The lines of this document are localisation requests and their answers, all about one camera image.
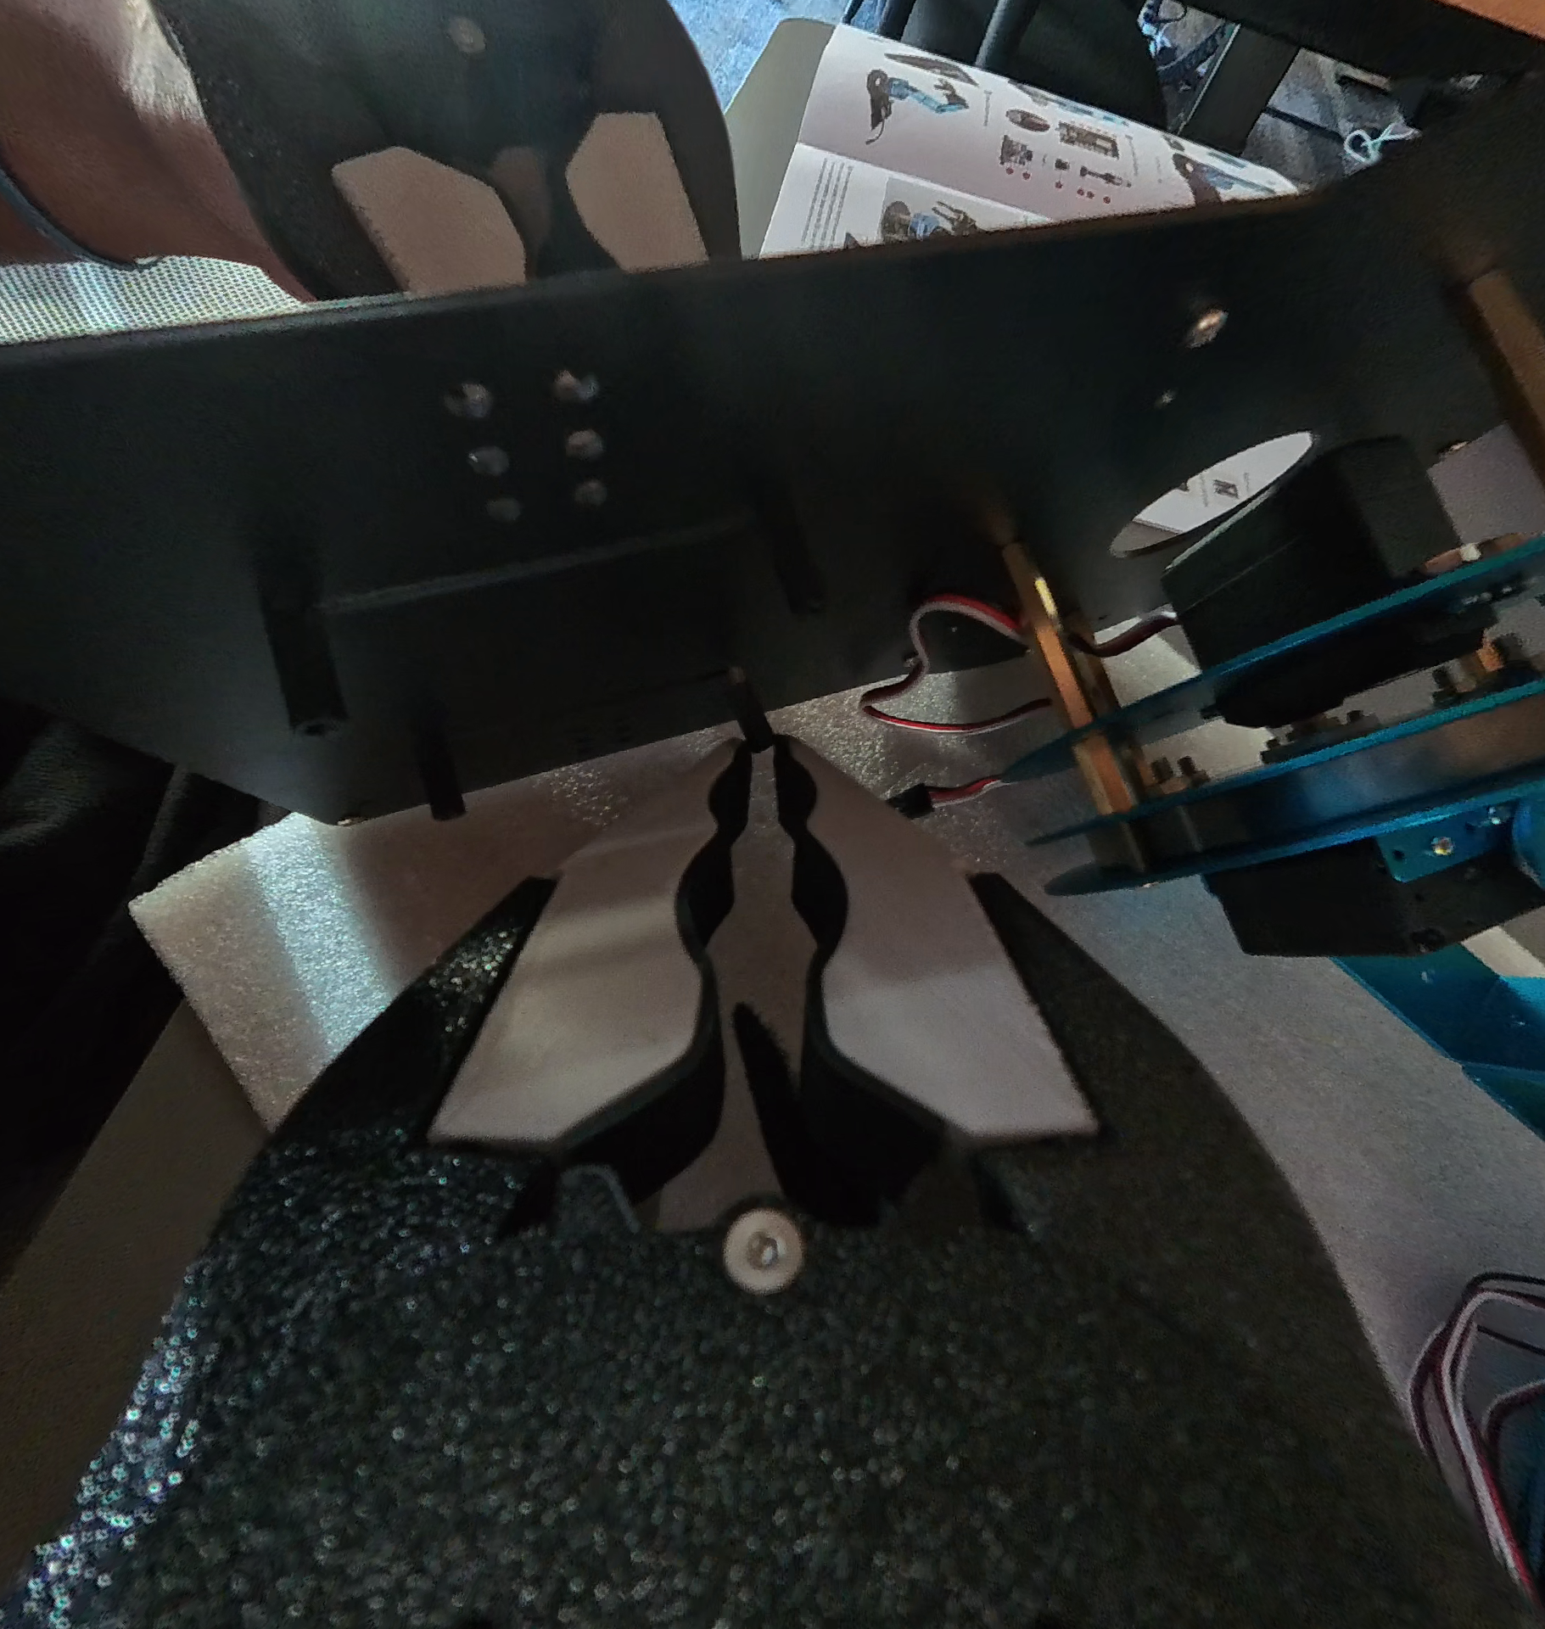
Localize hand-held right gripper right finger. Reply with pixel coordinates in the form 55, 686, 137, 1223
769, 737, 1100, 1145

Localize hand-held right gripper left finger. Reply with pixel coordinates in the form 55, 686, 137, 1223
429, 741, 758, 1152

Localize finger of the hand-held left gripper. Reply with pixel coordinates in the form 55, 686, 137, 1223
331, 146, 528, 295
566, 108, 713, 274

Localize person's left forearm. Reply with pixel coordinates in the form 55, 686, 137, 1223
0, 0, 319, 305

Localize white foam sheet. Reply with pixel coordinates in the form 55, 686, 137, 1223
128, 635, 1545, 1414

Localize printed instruction manual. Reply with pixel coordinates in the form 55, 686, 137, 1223
728, 14, 1324, 561

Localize grey mesh chair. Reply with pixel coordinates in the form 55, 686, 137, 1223
0, 252, 297, 346

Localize person's black clothing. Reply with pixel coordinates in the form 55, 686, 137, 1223
0, 679, 284, 1299

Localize brown wooden table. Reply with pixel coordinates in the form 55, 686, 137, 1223
1282, 0, 1545, 65

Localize servo cable with black connector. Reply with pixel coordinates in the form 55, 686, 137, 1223
862, 595, 1184, 817

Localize servo cable bundle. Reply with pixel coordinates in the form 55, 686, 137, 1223
1409, 1272, 1545, 1617

